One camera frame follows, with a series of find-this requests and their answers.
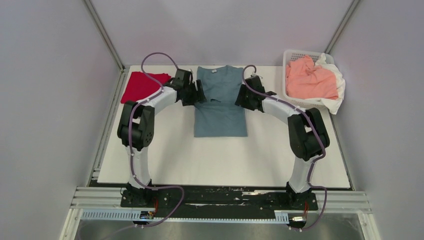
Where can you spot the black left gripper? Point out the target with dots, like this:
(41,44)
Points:
(200,97)

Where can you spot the aluminium frame rail left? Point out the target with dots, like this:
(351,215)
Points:
(103,33)

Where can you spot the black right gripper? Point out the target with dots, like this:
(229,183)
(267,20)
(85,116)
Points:
(241,101)

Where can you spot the slotted cable duct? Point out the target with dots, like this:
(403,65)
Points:
(131,215)

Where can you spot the aluminium frame rail right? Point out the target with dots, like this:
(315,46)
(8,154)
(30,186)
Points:
(354,4)

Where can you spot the blue-grey t-shirt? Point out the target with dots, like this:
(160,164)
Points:
(218,116)

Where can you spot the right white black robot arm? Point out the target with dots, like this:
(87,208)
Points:
(308,137)

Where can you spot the salmon pink t-shirt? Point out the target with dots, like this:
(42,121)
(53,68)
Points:
(304,80)

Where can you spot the aluminium front rail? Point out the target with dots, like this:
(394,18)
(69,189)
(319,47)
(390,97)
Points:
(333,201)

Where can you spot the white plastic laundry basket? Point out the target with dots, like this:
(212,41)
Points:
(292,55)

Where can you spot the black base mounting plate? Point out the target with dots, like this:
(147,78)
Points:
(167,201)

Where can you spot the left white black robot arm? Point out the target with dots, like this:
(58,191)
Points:
(136,131)

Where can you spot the folded red t-shirt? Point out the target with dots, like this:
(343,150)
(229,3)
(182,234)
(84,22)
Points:
(138,87)

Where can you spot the aluminium frame rail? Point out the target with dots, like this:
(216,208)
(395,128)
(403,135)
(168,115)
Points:
(354,4)
(103,33)

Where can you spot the white t-shirt in basket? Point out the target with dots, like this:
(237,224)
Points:
(332,105)

